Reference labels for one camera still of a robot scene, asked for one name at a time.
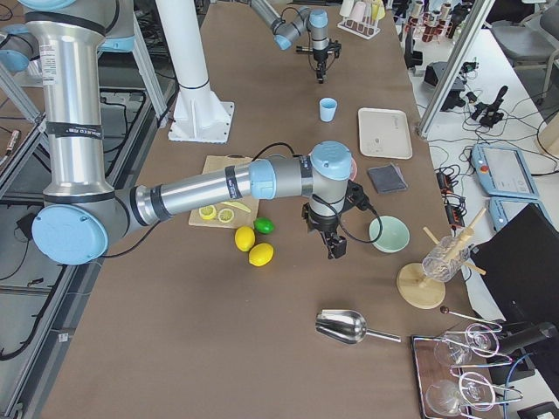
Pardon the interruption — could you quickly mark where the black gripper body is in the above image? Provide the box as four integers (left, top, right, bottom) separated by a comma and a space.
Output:
313, 48, 328, 63
305, 203, 339, 239

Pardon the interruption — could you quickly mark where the white robot base pillar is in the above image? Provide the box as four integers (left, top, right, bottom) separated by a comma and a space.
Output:
156, 0, 234, 144

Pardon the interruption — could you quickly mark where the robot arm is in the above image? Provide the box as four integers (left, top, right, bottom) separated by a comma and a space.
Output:
248, 0, 336, 84
23, 1, 352, 265

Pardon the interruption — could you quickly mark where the blue plastic cup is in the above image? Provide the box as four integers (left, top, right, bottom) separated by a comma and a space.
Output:
319, 97, 338, 122

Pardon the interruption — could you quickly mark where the pink bowl of ice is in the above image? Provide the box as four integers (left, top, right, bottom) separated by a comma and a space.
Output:
349, 158, 357, 181

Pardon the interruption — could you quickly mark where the pink plastic cup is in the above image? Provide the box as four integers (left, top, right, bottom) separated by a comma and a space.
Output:
349, 1, 367, 23

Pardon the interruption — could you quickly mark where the yellow plastic cup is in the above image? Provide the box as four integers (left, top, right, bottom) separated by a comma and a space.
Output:
370, 0, 386, 21

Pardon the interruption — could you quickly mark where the steel ice scoop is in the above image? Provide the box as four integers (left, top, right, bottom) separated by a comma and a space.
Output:
315, 309, 402, 344

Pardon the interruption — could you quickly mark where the green bowl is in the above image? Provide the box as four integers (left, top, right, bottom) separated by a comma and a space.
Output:
369, 216, 411, 253

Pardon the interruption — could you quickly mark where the green lime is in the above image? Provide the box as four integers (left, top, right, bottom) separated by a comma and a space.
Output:
253, 217, 275, 235

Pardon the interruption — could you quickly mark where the grey folded cloth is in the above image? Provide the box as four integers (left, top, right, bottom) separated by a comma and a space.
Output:
367, 163, 408, 194

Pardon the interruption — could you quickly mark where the whole yellow lemon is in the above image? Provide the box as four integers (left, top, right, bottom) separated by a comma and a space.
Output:
248, 243, 274, 267
234, 226, 256, 252

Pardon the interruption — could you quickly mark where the wooden cutting board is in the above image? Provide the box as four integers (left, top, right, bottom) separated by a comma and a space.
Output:
189, 155, 259, 230

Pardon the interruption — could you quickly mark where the beige rabbit tray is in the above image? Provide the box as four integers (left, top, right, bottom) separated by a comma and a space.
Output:
357, 107, 412, 160

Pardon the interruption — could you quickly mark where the wooden mug tree stand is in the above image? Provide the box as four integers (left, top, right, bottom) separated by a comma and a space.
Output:
397, 208, 487, 309

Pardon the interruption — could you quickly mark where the yellow plastic knife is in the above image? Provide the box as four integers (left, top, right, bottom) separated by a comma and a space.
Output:
222, 201, 252, 213

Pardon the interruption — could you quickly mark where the lemon slice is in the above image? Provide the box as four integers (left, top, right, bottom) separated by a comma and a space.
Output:
217, 208, 235, 223

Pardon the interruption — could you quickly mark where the clear glass mug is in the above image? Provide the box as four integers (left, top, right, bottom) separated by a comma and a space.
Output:
422, 236, 470, 283

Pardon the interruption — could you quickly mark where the lemon half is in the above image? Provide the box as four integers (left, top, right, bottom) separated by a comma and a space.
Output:
198, 205, 217, 221

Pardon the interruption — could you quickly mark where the wine glass upper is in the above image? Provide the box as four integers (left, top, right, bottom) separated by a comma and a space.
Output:
434, 323, 500, 367

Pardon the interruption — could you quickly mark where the wine glass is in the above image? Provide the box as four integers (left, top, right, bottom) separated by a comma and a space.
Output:
425, 372, 496, 418
434, 323, 500, 367

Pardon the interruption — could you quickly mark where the blue teach pendant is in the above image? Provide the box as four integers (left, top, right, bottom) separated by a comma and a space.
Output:
488, 196, 549, 232
471, 144, 539, 199

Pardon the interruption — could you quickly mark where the black monitor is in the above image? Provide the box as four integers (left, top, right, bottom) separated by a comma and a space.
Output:
472, 204, 558, 325

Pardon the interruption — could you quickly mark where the wine glass lower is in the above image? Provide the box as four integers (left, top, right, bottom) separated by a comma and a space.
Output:
425, 372, 496, 418

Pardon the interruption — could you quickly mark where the white wire cup rack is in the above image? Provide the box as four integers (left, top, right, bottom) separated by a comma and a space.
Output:
337, 0, 380, 40

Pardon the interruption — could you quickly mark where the aluminium frame post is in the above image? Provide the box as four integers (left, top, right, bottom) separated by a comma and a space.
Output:
417, 0, 494, 139

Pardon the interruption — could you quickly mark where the wire glass rack tray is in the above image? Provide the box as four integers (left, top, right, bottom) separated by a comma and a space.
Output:
412, 320, 523, 418

